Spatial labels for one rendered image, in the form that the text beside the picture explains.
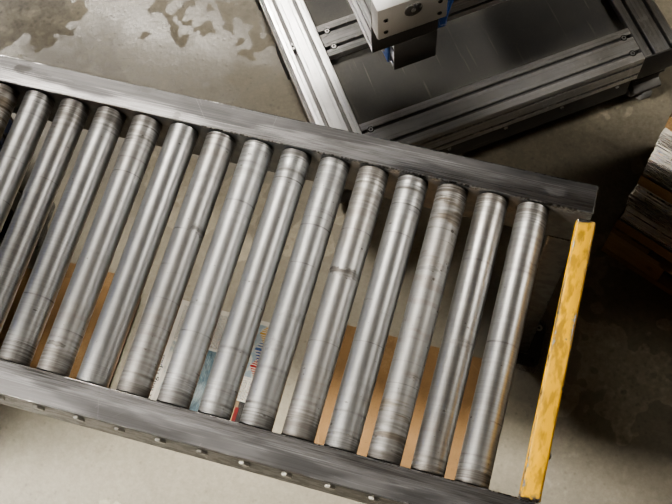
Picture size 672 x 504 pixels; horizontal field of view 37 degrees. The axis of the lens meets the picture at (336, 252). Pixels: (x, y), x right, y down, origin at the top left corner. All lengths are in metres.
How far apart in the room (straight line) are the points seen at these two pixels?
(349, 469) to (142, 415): 0.31
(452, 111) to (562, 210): 0.75
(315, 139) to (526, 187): 0.34
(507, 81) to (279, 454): 1.20
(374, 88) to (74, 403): 1.14
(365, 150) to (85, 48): 1.32
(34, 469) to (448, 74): 1.30
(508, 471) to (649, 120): 0.94
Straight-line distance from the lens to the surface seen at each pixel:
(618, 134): 2.61
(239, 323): 1.54
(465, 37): 2.45
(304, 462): 1.48
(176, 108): 1.71
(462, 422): 2.31
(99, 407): 1.55
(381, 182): 1.62
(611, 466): 2.34
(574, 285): 1.55
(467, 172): 1.62
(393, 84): 2.38
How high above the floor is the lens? 2.26
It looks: 69 degrees down
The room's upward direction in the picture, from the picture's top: 8 degrees counter-clockwise
